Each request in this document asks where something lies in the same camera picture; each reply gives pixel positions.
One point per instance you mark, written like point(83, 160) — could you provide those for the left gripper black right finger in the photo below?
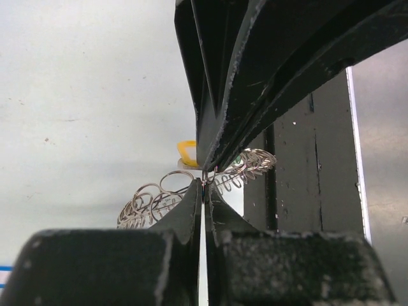
point(247, 266)

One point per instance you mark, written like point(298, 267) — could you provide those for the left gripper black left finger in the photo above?
point(154, 266)

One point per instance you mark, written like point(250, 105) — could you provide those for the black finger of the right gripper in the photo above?
point(211, 37)
point(285, 50)

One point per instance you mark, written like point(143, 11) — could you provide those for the brass key with tan tag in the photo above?
point(187, 152)

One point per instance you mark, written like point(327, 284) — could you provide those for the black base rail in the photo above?
point(313, 186)

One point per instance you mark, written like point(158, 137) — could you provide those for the white slotted cable duct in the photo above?
point(359, 162)

